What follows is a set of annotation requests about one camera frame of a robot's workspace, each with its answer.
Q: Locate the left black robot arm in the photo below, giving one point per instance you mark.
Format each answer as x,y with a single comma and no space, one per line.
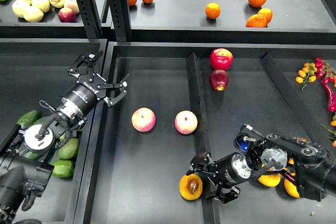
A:
26,152

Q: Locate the dark green avocado upper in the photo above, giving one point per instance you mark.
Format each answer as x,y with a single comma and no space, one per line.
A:
28,119

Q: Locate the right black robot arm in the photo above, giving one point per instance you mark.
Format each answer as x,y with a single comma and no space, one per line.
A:
304,164

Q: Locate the black shelf post right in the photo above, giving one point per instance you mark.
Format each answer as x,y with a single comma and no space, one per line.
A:
121,20

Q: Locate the bright red apple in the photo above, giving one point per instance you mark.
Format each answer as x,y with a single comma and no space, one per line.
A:
221,59

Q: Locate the yellow pear in pile bottom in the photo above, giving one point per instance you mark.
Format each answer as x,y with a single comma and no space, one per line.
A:
291,189

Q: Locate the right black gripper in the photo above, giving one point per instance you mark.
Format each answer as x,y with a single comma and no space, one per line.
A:
226,172

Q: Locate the orange at shelf edge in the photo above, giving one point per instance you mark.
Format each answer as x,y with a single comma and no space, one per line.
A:
257,21

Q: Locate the orange on shelf middle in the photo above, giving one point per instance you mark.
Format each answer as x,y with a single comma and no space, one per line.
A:
212,10

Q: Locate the pink apple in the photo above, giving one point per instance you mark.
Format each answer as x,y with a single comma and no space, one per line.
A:
186,122
143,119

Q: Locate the black shelf post left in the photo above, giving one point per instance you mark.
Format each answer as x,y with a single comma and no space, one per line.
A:
90,18

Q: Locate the dark red apple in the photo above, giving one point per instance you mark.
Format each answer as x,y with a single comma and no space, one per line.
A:
219,79

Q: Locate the pink apple left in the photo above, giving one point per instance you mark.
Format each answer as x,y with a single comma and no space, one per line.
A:
143,119

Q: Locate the red cherry tomato bunch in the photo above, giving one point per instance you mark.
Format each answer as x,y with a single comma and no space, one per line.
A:
324,69

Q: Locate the black shelf post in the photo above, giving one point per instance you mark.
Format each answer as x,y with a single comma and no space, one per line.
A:
90,18
121,20

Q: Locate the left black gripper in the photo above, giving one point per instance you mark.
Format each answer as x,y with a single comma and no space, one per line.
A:
91,88

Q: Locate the pink peach on shelf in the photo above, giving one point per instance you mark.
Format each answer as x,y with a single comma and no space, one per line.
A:
72,4

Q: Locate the yellow apple with stem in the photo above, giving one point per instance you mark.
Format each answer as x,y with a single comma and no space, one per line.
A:
57,3

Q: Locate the orange cherry tomato bunch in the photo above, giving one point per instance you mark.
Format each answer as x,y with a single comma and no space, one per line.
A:
306,75

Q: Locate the red chili pepper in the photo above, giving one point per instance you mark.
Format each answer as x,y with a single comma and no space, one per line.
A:
330,95

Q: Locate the pale yellow apple front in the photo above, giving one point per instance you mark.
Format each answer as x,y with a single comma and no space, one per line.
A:
33,14

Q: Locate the pink apple right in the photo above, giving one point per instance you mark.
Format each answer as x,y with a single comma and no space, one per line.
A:
186,122

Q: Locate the orange on shelf right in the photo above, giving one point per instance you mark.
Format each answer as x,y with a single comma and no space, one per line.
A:
267,13

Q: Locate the pale yellow apple middle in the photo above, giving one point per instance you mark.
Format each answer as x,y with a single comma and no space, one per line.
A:
43,5

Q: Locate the red apple on shelf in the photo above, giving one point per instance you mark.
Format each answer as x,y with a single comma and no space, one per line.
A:
67,15

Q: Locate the black tray divider centre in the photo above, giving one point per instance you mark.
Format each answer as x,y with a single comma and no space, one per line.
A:
201,140

